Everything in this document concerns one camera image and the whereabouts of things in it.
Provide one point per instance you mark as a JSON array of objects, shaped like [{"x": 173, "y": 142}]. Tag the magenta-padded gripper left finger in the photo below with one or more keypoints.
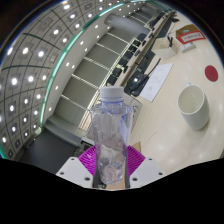
[{"x": 75, "y": 170}]

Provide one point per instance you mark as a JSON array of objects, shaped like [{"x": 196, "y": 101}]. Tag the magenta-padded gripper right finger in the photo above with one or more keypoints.
[{"x": 146, "y": 170}]

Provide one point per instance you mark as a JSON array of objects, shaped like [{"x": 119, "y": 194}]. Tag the clear plastic water bottle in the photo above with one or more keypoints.
[{"x": 110, "y": 133}]

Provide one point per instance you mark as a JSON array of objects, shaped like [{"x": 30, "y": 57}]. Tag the white ceramic mug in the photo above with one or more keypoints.
[{"x": 195, "y": 111}]

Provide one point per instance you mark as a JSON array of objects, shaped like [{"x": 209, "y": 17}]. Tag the black desk phone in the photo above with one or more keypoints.
[{"x": 136, "y": 86}]

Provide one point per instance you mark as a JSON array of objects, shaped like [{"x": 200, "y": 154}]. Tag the white printed paper sheet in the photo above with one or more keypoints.
[{"x": 156, "y": 81}]

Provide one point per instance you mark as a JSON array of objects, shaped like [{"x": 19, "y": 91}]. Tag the round ceiling lights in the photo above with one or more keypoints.
[{"x": 30, "y": 79}]

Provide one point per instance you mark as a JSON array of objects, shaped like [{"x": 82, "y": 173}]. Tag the long curved conference desk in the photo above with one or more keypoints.
[{"x": 143, "y": 56}]

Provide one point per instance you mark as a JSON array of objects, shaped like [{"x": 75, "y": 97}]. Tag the flat round red coaster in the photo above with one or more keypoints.
[{"x": 211, "y": 73}]

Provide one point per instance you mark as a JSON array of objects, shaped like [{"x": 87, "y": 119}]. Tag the row of black office chairs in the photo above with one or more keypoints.
[{"x": 128, "y": 55}]

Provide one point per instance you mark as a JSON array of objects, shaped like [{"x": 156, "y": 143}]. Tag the small white remote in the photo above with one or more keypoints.
[{"x": 188, "y": 47}]

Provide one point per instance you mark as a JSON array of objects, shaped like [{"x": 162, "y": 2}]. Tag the red-edged open cardboard box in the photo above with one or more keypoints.
[{"x": 190, "y": 36}]

